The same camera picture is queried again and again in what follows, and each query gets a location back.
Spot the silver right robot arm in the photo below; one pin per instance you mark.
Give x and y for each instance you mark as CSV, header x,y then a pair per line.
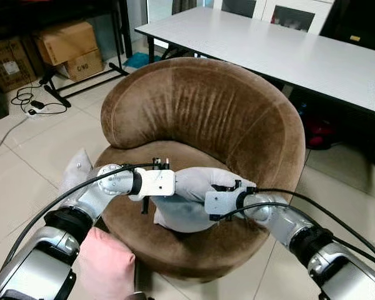
x,y
337,262

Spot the long white table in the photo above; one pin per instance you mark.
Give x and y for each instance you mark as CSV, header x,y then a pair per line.
x,y
281,53

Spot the brown round velvet sofa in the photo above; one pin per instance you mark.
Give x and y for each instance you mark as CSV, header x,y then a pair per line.
x,y
206,106

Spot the dark labelled cardboard box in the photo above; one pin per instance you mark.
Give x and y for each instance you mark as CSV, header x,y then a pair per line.
x,y
9,62

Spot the white power strip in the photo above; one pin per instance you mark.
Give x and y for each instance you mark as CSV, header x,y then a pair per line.
x,y
35,110

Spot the white glass-door cabinet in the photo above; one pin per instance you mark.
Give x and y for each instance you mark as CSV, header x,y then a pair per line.
x,y
290,15

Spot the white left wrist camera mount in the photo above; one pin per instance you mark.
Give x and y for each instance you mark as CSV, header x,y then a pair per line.
x,y
155,184

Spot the large plain cardboard box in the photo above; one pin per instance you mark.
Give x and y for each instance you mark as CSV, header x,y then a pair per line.
x,y
65,40

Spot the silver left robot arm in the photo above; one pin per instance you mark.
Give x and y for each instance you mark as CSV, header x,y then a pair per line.
x,y
37,262

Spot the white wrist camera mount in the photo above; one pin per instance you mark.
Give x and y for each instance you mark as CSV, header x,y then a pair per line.
x,y
155,184
220,202

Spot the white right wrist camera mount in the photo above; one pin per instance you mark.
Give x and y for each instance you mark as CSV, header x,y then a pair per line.
x,y
220,202

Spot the small printed cardboard box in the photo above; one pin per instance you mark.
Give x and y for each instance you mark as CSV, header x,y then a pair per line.
x,y
84,65

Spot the blue floor mat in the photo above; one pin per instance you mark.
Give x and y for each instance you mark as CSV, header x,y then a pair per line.
x,y
139,60

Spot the pink pillow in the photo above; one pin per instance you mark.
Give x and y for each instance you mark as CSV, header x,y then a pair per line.
x,y
106,265

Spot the grey pillow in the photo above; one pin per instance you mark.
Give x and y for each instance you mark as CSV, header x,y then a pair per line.
x,y
197,178
75,172

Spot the red object under table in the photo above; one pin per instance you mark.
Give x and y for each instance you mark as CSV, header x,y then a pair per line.
x,y
320,131

